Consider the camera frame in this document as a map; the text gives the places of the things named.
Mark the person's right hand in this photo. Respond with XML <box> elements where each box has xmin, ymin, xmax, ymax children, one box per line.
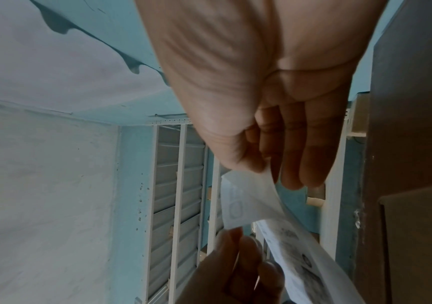
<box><xmin>133</xmin><ymin>0</ymin><xmax>388</xmax><ymax>191</ymax></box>

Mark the translucent label backing paper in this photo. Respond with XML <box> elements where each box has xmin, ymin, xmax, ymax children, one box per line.
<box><xmin>219</xmin><ymin>166</ymin><xmax>290</xmax><ymax>231</ymax></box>

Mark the white shipping label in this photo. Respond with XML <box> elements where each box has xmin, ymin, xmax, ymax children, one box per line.
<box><xmin>252</xmin><ymin>218</ymin><xmax>367</xmax><ymax>304</ymax></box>

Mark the white metal shelf rack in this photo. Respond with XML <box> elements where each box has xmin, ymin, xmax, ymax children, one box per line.
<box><xmin>133</xmin><ymin>115</ymin><xmax>367</xmax><ymax>304</ymax></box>

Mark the brown cardboard box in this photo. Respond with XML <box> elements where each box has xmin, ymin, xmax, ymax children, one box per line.
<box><xmin>378</xmin><ymin>181</ymin><xmax>432</xmax><ymax>304</ymax></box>

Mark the person's left hand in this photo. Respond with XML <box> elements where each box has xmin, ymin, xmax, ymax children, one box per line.
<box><xmin>173</xmin><ymin>226</ymin><xmax>288</xmax><ymax>304</ymax></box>

